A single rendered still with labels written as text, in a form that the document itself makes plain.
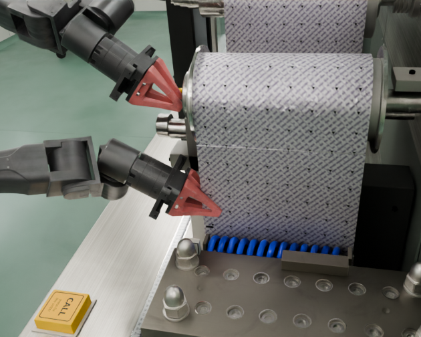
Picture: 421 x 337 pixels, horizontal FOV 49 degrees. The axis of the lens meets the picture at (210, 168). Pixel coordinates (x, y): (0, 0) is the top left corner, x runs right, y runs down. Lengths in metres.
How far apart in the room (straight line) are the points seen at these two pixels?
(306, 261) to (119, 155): 0.32
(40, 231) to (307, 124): 2.16
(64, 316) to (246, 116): 0.46
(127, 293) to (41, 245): 1.69
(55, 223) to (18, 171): 1.99
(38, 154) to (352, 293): 0.48
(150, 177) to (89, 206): 2.03
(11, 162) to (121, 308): 0.33
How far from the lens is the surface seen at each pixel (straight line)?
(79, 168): 0.70
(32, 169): 0.69
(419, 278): 0.69
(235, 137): 0.66
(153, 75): 0.70
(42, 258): 2.47
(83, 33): 0.73
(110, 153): 0.71
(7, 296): 2.35
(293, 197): 0.70
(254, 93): 0.64
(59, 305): 0.87
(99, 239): 1.02
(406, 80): 0.66
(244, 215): 0.73
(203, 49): 0.70
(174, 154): 0.79
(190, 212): 0.74
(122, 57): 0.72
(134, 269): 0.93
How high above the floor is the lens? 1.53
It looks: 32 degrees down
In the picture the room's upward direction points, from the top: 4 degrees counter-clockwise
